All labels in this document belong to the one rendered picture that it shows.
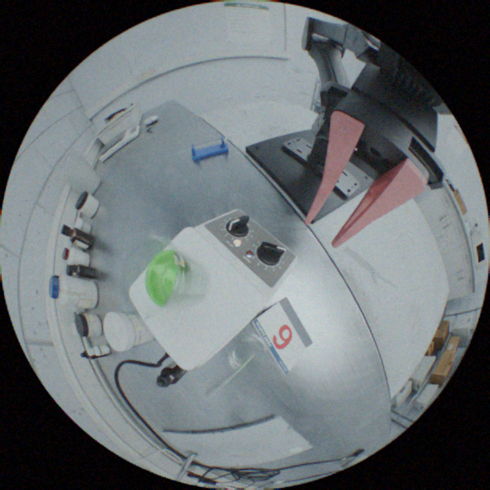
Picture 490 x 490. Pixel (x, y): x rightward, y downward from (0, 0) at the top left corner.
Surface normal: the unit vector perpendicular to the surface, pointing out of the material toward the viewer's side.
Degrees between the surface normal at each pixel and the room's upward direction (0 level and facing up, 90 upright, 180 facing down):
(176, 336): 0
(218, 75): 90
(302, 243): 0
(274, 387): 0
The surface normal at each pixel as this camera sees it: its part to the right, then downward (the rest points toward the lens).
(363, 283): -0.06, -0.33
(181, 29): 0.49, 0.81
